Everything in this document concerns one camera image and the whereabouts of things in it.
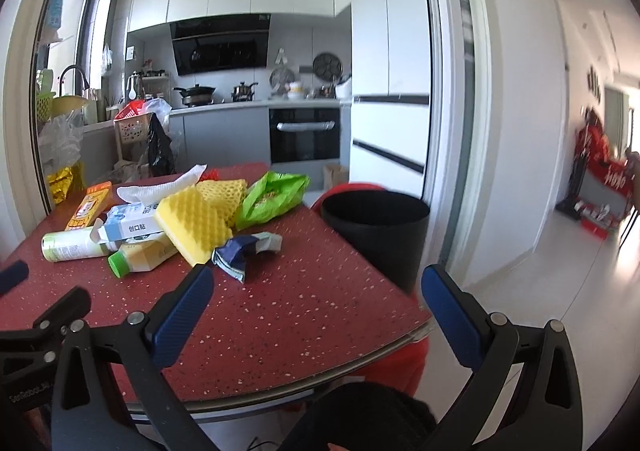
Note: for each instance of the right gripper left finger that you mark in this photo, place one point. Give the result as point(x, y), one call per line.
point(88, 411)

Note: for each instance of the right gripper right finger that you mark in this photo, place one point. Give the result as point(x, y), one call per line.
point(545, 410)

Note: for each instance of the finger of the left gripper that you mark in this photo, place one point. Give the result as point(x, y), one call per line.
point(74, 305)
point(11, 276)

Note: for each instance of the light green cylindrical bottle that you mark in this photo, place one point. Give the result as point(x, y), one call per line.
point(77, 244)

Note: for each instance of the green cap disinfectant bottle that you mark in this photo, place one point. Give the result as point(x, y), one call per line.
point(141, 254)

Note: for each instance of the yellow foam fruit net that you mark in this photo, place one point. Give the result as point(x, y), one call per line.
point(225, 196)

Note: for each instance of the black kitchen faucet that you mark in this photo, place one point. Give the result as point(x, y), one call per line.
point(73, 81)

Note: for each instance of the black trash bin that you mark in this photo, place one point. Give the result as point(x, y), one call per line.
point(387, 228)

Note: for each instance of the grey kitchen counter cabinets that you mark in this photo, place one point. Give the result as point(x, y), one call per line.
point(224, 135)

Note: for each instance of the yellow orange carton box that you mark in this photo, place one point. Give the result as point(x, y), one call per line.
point(98, 198)

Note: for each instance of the gold foil bag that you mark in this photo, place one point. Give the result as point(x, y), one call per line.
point(69, 179)

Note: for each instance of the white blue small box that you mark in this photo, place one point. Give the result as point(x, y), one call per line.
point(126, 221)

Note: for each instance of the white tissue paper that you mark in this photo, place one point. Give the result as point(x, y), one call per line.
point(148, 195)

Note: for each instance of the clear plastic bag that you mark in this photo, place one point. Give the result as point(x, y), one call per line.
point(60, 140)

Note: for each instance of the yellow sponge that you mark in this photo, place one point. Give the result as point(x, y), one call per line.
point(192, 224)

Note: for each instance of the crumpled blue wrapper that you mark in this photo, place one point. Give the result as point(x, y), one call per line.
point(232, 256)

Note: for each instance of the black plastic bag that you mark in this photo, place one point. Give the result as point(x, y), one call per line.
point(161, 159)

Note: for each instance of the beige perforated storage basket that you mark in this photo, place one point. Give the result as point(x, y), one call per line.
point(131, 130)

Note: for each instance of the red snack wrapper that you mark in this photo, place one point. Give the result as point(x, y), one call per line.
point(209, 175)

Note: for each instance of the red decorated stand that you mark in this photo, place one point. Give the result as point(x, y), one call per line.
point(600, 191)

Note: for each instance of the green plastic bag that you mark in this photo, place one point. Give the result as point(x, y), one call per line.
point(272, 196)

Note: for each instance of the black wok on stove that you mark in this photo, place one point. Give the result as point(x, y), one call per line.
point(196, 95)

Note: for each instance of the steel pot with lid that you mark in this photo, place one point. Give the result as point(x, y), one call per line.
point(243, 92)

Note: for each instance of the cardboard box on floor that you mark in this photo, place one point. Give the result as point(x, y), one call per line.
point(334, 174)

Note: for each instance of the black built-in oven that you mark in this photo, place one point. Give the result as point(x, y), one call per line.
point(302, 134)

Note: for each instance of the black range hood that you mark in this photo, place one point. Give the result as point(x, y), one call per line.
point(221, 42)

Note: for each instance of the white refrigerator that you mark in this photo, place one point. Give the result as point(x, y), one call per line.
point(390, 117)

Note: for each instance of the white electric kettle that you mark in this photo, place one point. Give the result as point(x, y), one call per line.
point(343, 88)

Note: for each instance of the round black wall pan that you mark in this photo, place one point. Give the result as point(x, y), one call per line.
point(327, 66)

